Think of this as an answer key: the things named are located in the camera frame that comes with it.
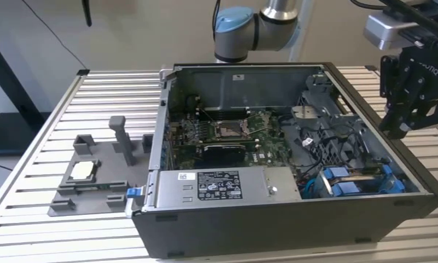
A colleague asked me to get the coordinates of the hard disk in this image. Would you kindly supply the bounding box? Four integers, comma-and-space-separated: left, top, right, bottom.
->
320, 163, 406, 197

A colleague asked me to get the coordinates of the grey metal drive cage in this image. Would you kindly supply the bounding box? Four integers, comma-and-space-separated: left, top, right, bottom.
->
286, 73, 374, 176

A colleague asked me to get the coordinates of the green motherboard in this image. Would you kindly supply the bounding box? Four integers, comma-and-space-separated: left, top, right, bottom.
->
165, 109, 305, 171

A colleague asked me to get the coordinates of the black graphics card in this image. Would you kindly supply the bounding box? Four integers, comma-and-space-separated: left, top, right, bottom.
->
200, 141, 248, 162

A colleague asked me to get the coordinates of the CPU socket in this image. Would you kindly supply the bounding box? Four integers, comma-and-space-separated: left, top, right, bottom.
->
209, 119, 250, 140

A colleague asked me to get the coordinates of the thin metal locking lever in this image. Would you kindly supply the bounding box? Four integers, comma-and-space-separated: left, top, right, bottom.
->
200, 107, 221, 123

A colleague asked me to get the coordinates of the black open PC case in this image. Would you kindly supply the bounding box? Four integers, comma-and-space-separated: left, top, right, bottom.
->
130, 61, 438, 260

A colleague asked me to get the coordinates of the silver power supply unit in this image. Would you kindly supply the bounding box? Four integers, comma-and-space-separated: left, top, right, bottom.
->
153, 167, 302, 212

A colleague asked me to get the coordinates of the blue plastic case latch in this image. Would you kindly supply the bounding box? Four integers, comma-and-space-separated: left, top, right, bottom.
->
125, 186, 146, 199

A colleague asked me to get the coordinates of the grey parts rack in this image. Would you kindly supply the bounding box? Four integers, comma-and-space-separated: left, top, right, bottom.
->
46, 116, 154, 218

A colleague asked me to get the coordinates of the silver CPU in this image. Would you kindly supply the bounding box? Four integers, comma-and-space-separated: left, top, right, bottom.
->
68, 161, 97, 181

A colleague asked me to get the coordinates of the black stand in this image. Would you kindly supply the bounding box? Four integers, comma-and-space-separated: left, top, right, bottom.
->
0, 29, 49, 157

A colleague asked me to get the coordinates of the black wire with plug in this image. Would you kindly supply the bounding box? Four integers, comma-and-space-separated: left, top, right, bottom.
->
328, 122, 366, 156

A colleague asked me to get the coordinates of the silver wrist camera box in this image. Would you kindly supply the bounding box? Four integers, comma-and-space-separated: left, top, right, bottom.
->
362, 13, 421, 51

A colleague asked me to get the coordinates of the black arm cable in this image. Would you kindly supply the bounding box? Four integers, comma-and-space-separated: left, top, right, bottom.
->
350, 0, 438, 44

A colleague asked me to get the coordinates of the black wire with white label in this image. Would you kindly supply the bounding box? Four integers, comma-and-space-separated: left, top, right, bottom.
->
293, 130, 317, 167

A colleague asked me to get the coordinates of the blue disk wire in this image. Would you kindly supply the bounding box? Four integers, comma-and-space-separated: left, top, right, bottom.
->
300, 176, 322, 198

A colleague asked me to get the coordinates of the thin black wall cable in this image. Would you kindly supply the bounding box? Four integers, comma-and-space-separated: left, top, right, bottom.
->
28, 0, 92, 72

